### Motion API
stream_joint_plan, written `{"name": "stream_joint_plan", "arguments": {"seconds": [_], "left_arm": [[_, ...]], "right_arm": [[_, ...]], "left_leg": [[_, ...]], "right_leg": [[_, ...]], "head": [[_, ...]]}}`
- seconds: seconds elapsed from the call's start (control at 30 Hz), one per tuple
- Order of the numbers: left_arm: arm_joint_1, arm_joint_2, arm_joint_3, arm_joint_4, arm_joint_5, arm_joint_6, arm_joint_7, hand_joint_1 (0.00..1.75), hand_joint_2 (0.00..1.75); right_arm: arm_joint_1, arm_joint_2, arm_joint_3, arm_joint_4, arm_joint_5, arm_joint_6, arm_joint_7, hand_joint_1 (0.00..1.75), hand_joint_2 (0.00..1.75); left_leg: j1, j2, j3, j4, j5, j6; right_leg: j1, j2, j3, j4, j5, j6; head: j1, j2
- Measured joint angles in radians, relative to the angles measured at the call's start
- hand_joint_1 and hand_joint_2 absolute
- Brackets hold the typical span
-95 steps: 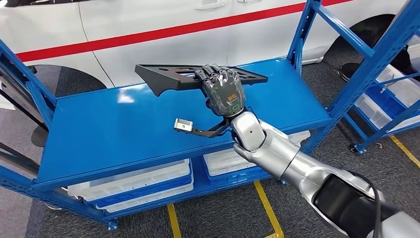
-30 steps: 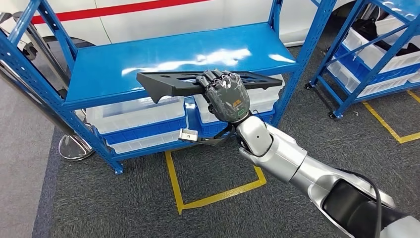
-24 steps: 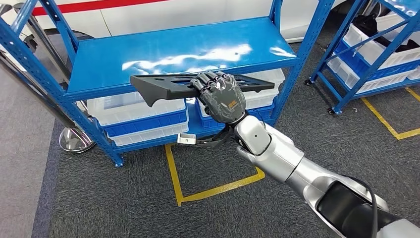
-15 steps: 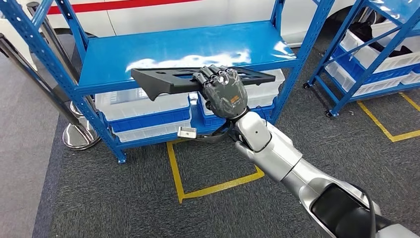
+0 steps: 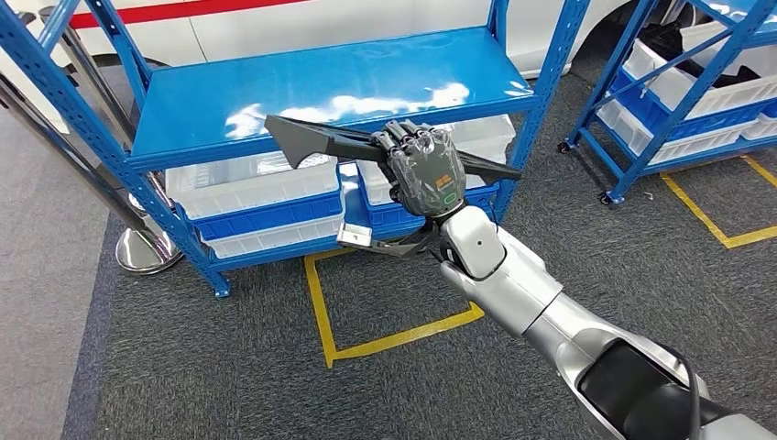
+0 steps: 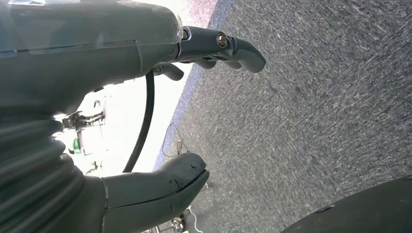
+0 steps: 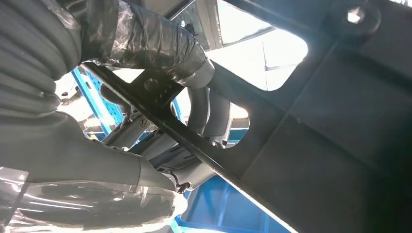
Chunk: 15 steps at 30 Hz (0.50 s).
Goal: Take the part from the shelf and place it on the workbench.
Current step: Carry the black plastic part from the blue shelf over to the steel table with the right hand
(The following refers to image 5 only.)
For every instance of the translucent white storage bin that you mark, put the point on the translucent white storage bin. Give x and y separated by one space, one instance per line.
273 240
662 149
765 127
243 188
479 136
680 85
698 33

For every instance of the blue metal shelf rack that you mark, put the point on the blue metal shelf rack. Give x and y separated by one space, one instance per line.
303 79
625 175

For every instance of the black spare part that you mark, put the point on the black spare part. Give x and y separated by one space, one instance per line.
665 39
737 76

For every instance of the long black plastic part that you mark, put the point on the long black plastic part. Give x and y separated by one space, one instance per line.
303 136

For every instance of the robot right grey hand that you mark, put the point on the robot right grey hand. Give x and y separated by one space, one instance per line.
428 173

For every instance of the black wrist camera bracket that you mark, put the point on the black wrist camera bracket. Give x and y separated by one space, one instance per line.
394 248

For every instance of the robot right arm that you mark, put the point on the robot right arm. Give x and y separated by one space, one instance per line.
522 291

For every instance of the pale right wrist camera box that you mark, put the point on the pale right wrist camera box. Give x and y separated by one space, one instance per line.
354 235

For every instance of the black caster wheel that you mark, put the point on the black caster wheel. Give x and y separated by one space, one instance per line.
605 198
566 146

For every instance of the chrome stanchion post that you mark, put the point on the chrome stanchion post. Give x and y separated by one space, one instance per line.
148 255
85 61

